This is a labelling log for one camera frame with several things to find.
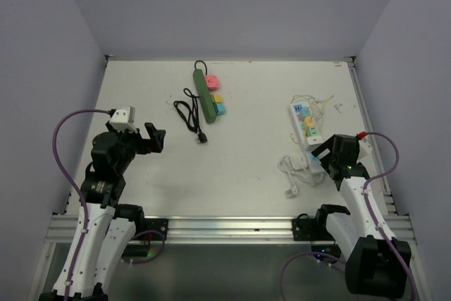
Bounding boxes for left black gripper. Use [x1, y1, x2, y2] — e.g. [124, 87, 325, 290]
[106, 120, 165, 173]

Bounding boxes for white power strip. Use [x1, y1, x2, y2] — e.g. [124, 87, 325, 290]
[288, 100, 321, 174]

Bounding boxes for white usb charger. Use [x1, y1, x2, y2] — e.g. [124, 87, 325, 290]
[305, 135, 323, 147]

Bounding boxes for green usb charger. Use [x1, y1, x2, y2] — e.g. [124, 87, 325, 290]
[304, 126, 319, 137]

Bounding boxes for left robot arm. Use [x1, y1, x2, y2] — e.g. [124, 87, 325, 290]
[39, 123, 166, 300]

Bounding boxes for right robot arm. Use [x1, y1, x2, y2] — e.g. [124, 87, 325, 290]
[312, 132, 418, 300]

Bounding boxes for blue plug adapter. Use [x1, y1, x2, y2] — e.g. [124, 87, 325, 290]
[214, 103, 226, 116]

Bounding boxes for yellow plug adapter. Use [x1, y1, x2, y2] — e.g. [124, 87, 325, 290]
[211, 94, 223, 104]

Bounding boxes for pink plug adapter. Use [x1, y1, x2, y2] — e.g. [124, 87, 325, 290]
[205, 75, 221, 91]

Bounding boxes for yellow usb charger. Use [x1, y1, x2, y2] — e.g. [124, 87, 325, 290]
[303, 116, 315, 129]

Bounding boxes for green power strip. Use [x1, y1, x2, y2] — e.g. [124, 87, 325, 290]
[192, 69, 217, 123]

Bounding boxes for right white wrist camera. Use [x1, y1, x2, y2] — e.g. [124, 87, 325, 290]
[357, 137, 373, 163]

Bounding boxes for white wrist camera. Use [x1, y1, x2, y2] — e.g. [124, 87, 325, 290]
[109, 106, 137, 133]
[357, 137, 373, 163]

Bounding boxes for black power cord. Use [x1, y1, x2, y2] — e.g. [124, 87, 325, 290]
[173, 60, 209, 145]

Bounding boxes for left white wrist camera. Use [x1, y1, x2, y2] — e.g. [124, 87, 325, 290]
[109, 106, 137, 133]

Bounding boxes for white power cord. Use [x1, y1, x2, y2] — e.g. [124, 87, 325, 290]
[277, 154, 323, 197]

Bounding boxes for yellow charging cable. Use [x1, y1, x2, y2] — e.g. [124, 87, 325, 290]
[288, 94, 335, 143]

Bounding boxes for light green charging cable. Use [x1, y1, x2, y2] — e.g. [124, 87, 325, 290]
[292, 94, 323, 111]

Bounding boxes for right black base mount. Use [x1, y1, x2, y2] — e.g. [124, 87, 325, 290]
[291, 213, 320, 242]

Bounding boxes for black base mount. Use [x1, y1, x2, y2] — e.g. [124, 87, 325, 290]
[140, 218, 169, 241]
[291, 213, 320, 242]

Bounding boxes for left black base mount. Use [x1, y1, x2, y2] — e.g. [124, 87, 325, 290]
[140, 218, 169, 241]

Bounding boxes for aluminium front rail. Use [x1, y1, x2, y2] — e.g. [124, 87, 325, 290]
[44, 214, 416, 245]

